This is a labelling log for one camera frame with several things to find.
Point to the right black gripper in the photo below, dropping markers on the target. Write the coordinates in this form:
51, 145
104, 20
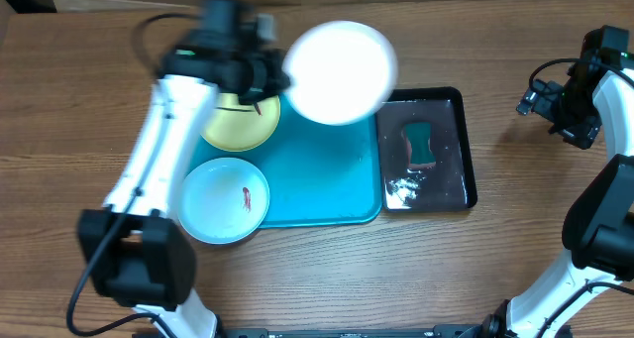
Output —
582, 136

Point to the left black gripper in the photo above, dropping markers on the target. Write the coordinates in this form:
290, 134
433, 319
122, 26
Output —
276, 80

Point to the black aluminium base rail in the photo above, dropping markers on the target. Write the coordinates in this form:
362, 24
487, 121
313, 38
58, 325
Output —
438, 331

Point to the teal plastic tray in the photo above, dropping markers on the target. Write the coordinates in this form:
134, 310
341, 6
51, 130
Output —
318, 175

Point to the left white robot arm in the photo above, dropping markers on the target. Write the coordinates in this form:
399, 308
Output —
134, 252

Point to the yellow plate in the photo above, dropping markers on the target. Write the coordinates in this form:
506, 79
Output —
237, 128

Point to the green orange sponge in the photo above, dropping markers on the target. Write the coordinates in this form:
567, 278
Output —
417, 138

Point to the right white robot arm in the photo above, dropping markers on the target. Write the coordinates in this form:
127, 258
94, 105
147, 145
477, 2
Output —
598, 230

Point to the light blue plate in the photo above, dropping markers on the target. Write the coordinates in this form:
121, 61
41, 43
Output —
223, 201

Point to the white pink-rimmed plate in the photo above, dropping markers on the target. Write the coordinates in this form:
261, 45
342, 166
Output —
341, 72

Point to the black rectangular tray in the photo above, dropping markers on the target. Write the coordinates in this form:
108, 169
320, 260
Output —
450, 184

